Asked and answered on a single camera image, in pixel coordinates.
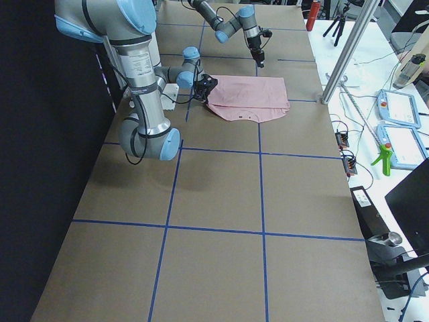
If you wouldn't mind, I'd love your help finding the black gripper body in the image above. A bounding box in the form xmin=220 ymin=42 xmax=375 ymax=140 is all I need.
xmin=247 ymin=35 xmax=265 ymax=59
xmin=194 ymin=80 xmax=209 ymax=101

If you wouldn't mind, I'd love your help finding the pink Snoopy t-shirt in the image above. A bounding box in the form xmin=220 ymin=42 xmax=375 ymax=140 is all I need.
xmin=207 ymin=75 xmax=290 ymax=123

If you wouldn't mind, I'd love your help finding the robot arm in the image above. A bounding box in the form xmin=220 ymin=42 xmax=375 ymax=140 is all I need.
xmin=54 ymin=1 xmax=210 ymax=160
xmin=188 ymin=1 xmax=272 ymax=68

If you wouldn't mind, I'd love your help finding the red cylinder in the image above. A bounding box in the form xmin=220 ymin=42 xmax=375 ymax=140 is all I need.
xmin=306 ymin=0 xmax=321 ymax=32

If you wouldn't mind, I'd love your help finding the metal reacher grabber tool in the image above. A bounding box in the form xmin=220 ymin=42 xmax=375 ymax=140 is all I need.
xmin=339 ymin=80 xmax=391 ymax=148

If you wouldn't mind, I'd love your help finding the far teach pendant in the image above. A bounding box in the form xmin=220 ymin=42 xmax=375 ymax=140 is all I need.
xmin=377 ymin=89 xmax=421 ymax=129

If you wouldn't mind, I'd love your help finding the teach pendant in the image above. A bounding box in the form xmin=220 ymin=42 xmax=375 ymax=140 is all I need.
xmin=376 ymin=123 xmax=428 ymax=170
xmin=377 ymin=89 xmax=421 ymax=129

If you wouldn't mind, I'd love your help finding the green plastic clip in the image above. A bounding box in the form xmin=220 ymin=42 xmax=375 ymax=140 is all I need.
xmin=371 ymin=143 xmax=393 ymax=176

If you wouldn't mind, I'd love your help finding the near teach pendant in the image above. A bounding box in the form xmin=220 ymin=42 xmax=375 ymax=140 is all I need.
xmin=376 ymin=123 xmax=428 ymax=170

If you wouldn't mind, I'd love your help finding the black box with label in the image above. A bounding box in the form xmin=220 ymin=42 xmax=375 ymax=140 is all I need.
xmin=350 ymin=186 xmax=390 ymax=239

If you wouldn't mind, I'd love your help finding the black monitor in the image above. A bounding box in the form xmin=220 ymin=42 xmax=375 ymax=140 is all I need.
xmin=385 ymin=160 xmax=428 ymax=256

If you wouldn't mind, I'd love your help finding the black desk clamp stand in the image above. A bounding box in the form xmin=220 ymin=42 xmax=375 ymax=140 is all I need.
xmin=365 ymin=238 xmax=428 ymax=300

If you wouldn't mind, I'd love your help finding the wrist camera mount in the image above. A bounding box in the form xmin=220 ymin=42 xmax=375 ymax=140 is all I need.
xmin=202 ymin=74 xmax=218 ymax=92
xmin=259 ymin=28 xmax=272 ymax=38

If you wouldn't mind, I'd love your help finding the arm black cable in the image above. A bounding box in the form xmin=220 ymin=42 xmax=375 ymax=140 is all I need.
xmin=214 ymin=5 xmax=273 ymax=48
xmin=110 ymin=56 xmax=205 ymax=166

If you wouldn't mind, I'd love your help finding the aluminium frame post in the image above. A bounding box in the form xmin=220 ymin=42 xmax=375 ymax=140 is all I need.
xmin=321 ymin=0 xmax=379 ymax=105

